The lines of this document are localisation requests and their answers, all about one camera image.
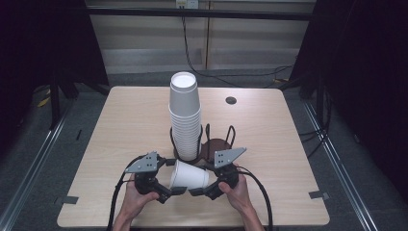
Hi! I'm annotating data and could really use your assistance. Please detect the yellow floor tape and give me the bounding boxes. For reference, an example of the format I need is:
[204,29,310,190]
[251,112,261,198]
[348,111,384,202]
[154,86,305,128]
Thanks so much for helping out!
[36,89,52,109]

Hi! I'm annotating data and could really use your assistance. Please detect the black metal stand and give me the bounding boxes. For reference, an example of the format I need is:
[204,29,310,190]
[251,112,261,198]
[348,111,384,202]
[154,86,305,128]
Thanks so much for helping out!
[47,72,63,131]

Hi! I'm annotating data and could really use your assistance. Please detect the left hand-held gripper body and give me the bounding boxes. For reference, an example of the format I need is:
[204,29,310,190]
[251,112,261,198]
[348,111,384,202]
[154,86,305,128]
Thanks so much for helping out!
[124,150,173,204]

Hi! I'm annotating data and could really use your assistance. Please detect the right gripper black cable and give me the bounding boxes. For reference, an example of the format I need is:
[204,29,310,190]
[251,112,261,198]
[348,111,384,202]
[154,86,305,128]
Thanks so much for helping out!
[236,166,274,231]

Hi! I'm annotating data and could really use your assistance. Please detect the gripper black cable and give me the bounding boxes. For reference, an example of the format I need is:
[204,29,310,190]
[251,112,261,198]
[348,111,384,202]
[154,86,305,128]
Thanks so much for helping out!
[236,166,274,231]
[106,154,147,231]

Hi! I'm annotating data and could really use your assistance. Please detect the black curtain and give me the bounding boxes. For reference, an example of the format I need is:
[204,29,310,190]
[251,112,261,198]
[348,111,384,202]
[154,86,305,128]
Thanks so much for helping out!
[0,0,111,155]
[288,0,408,200]

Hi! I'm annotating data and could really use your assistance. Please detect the white wall power outlet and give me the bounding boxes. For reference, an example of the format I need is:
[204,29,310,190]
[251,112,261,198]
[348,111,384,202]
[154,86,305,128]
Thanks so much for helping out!
[175,0,200,10]

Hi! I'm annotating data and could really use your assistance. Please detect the single white paper cup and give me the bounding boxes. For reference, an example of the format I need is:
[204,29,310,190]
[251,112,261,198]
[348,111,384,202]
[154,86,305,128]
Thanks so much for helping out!
[168,159,211,191]

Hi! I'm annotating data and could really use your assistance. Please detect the grey tape strip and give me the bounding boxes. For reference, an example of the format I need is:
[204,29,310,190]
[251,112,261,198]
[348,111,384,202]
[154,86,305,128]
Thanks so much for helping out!
[54,194,80,206]
[308,190,331,201]

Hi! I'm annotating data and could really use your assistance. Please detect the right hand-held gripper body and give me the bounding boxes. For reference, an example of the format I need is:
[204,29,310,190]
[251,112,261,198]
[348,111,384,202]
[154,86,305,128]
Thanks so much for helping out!
[203,146,247,201]

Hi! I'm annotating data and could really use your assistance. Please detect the person's right hand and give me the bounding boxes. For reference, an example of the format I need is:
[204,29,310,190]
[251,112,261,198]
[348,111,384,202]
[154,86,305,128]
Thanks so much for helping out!
[218,163,255,214]

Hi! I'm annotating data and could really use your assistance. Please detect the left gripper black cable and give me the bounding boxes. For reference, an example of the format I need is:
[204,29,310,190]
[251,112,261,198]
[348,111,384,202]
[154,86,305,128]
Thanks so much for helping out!
[106,154,147,231]

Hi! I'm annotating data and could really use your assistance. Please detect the person's left hand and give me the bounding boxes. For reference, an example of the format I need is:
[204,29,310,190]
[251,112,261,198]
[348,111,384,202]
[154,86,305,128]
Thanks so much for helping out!
[120,182,161,222]

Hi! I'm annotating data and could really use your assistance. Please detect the metal floor rail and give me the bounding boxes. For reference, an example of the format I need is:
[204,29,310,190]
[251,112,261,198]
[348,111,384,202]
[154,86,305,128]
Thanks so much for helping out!
[0,104,75,231]
[301,100,381,231]

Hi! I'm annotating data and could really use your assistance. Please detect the black horizontal bar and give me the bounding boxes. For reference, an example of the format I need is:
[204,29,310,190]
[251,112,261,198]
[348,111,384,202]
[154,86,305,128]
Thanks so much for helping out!
[86,7,318,22]

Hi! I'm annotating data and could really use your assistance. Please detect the stack of white paper cups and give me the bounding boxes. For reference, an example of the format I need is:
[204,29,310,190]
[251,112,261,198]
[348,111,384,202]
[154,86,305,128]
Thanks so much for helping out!
[167,70,203,162]

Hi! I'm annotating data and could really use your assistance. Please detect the bundle of black floor cables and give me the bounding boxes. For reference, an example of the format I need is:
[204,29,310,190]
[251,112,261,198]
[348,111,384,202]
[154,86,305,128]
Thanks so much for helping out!
[297,92,333,159]

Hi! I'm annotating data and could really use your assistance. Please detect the wooden cup holder black wire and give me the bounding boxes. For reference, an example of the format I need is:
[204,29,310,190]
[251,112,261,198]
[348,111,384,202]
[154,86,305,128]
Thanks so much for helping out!
[168,123,237,167]

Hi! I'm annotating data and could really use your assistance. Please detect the black power cable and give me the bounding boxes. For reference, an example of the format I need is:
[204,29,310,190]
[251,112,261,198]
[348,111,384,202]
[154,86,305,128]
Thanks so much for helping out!
[180,7,294,90]

